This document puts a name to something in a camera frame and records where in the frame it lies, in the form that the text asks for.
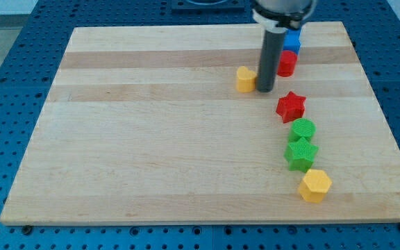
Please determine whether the red star block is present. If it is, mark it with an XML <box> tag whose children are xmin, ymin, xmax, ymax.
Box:
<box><xmin>276</xmin><ymin>91</ymin><xmax>306</xmax><ymax>123</ymax></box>

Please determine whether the dark robot base mount plate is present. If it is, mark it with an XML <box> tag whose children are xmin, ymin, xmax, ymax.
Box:
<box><xmin>170</xmin><ymin>0</ymin><xmax>246</xmax><ymax>13</ymax></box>

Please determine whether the green cylinder block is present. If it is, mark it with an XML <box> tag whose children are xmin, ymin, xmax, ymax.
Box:
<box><xmin>287</xmin><ymin>118</ymin><xmax>316</xmax><ymax>142</ymax></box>

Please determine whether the light wooden board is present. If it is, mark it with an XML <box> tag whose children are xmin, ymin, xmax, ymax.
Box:
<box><xmin>0</xmin><ymin>22</ymin><xmax>400</xmax><ymax>226</ymax></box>

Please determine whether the yellow heart block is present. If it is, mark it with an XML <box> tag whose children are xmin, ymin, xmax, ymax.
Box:
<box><xmin>235</xmin><ymin>66</ymin><xmax>257</xmax><ymax>93</ymax></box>

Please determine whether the green star block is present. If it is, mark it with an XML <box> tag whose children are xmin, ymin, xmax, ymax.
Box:
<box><xmin>284</xmin><ymin>137</ymin><xmax>319</xmax><ymax>173</ymax></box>

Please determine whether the blue cube block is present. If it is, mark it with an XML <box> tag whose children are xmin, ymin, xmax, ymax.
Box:
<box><xmin>283</xmin><ymin>29</ymin><xmax>301</xmax><ymax>55</ymax></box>

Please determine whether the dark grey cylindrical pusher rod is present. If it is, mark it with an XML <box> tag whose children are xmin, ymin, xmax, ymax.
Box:
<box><xmin>256</xmin><ymin>28</ymin><xmax>287</xmax><ymax>93</ymax></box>

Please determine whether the yellow hexagon block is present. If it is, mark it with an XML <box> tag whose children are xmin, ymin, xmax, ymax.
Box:
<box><xmin>298</xmin><ymin>169</ymin><xmax>333</xmax><ymax>203</ymax></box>

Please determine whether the red cylinder block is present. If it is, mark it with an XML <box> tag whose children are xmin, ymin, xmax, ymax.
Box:
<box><xmin>277</xmin><ymin>50</ymin><xmax>298</xmax><ymax>77</ymax></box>

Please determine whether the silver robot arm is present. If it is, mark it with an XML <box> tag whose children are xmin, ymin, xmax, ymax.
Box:
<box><xmin>252</xmin><ymin>0</ymin><xmax>317</xmax><ymax>93</ymax></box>

